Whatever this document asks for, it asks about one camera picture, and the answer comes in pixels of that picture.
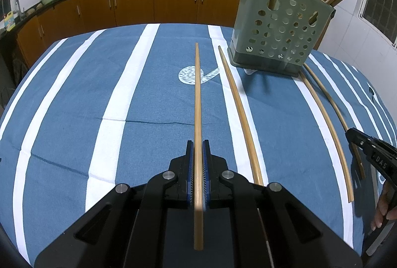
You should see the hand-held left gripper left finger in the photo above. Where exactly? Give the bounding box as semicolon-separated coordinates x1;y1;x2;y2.
34;140;194;268

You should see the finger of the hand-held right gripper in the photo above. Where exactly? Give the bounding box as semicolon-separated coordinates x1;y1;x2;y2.
345;128;373;157

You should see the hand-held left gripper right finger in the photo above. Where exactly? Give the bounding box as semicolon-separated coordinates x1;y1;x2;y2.
204;140;363;268

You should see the green perforated utensil holder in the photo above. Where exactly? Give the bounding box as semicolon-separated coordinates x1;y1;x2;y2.
227;0;336;77

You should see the person's right hand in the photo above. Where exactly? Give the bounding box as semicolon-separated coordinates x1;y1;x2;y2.
370;183;392;231

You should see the yellow detergent bottle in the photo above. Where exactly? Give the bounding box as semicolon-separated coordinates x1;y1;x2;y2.
2;11;16;31

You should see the barred window with white frame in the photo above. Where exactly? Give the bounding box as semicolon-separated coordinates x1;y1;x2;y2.
360;0;397;48

